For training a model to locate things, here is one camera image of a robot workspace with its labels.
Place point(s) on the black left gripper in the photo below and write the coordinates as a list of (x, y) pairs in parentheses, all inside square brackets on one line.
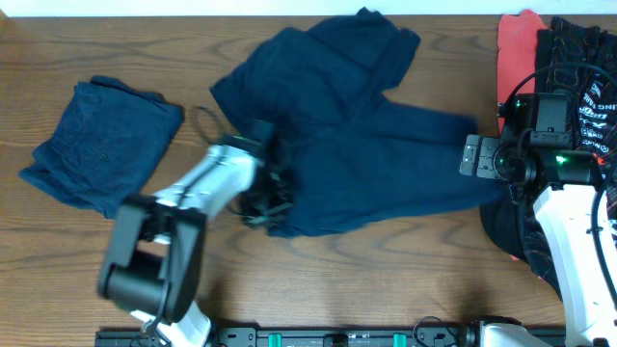
[(269, 194)]

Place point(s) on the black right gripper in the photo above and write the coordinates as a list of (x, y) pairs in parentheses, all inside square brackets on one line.
[(484, 167)]

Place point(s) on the dark navy shorts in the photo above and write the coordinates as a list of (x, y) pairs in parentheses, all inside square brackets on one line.
[(347, 154)]

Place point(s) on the navy blue garment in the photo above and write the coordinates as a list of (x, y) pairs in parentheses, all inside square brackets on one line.
[(107, 144)]

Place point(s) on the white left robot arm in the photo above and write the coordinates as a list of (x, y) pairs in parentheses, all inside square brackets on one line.
[(152, 266)]

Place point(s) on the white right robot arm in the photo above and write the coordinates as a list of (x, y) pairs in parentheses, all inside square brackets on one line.
[(534, 156)]

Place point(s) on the red orange cloth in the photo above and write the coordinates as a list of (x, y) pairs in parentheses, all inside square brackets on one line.
[(516, 50)]

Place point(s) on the black printed garment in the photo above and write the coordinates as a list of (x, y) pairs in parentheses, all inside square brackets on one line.
[(591, 119)]

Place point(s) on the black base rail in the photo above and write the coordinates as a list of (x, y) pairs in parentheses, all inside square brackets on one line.
[(429, 331)]

